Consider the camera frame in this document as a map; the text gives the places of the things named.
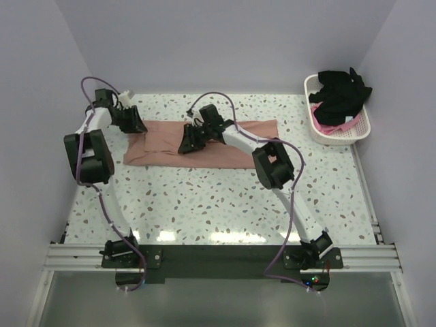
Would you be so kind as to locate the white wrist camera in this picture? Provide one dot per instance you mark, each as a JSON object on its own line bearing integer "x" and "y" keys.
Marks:
{"x": 193, "y": 113}
{"x": 125, "y": 99}

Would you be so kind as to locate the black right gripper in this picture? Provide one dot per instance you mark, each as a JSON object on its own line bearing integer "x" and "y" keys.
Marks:
{"x": 190, "y": 142}

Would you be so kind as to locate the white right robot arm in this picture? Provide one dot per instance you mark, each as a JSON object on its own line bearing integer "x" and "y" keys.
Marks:
{"x": 274, "y": 170}

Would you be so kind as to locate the salmon pink t shirt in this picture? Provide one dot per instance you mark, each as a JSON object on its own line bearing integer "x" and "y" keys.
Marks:
{"x": 159, "y": 147}

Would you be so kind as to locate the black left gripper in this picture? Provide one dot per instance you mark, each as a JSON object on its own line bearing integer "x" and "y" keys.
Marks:
{"x": 135, "y": 125}

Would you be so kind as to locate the bright pink garment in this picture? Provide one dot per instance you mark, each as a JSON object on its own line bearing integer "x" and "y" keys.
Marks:
{"x": 327, "y": 129}

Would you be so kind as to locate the black garment in basket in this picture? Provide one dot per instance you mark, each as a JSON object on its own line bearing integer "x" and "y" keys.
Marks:
{"x": 342, "y": 94}

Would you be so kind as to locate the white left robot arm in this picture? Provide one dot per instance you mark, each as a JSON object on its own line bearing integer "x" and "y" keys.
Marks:
{"x": 93, "y": 167}

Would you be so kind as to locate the white perforated laundry basket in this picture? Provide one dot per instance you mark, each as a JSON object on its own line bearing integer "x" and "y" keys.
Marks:
{"x": 358, "y": 132}

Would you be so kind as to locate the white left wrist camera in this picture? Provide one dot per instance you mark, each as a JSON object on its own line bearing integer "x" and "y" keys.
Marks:
{"x": 125, "y": 99}

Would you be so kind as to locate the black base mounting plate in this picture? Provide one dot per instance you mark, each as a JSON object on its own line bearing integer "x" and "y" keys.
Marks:
{"x": 241, "y": 271}

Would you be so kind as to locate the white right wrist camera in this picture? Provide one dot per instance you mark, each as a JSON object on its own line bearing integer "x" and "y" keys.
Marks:
{"x": 193, "y": 113}

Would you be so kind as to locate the aluminium front frame rail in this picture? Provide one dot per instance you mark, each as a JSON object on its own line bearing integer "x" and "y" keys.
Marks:
{"x": 354, "y": 258}

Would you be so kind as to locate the aluminium table edge rail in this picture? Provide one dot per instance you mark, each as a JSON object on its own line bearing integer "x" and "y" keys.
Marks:
{"x": 377, "y": 233}

